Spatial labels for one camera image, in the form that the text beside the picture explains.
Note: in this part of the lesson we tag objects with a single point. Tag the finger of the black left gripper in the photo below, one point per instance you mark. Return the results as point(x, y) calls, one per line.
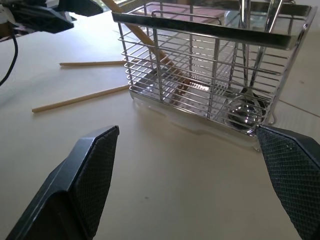
point(82, 6)
point(47, 18)

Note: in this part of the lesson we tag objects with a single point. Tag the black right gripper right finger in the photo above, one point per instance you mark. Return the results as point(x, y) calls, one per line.
point(290, 170)

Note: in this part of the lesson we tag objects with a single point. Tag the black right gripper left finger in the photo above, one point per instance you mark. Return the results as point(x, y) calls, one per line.
point(75, 180)

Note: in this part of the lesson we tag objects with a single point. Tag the metal spoon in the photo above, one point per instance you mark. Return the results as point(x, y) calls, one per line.
point(243, 115)
point(273, 10)

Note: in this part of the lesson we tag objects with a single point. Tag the wooden chopstick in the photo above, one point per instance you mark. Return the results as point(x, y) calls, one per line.
point(140, 33)
point(75, 100)
point(92, 63)

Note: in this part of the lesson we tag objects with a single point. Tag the clear plastic drip tray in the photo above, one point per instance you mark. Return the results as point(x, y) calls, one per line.
point(185, 125)

